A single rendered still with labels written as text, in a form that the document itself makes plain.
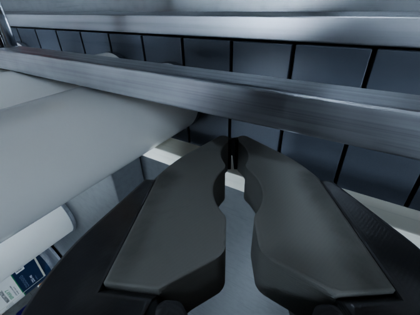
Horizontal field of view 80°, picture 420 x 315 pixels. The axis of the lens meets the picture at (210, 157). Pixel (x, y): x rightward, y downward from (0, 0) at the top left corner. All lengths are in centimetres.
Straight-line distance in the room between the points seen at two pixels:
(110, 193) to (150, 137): 22
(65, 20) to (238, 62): 18
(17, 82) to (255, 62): 14
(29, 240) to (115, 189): 21
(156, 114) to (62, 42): 17
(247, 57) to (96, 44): 14
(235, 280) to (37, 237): 33
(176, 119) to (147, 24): 8
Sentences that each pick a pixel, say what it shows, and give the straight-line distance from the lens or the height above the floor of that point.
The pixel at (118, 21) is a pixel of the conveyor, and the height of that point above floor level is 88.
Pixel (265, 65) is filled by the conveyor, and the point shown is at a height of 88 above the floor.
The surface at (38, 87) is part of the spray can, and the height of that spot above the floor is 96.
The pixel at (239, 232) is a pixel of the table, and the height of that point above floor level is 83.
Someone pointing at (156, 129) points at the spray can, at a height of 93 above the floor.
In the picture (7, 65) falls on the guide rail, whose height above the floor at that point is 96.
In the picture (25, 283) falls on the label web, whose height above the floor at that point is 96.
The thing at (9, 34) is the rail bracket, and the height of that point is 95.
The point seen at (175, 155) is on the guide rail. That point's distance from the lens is 18.
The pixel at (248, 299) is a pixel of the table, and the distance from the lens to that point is 43.
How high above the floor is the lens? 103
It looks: 45 degrees down
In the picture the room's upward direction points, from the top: 131 degrees counter-clockwise
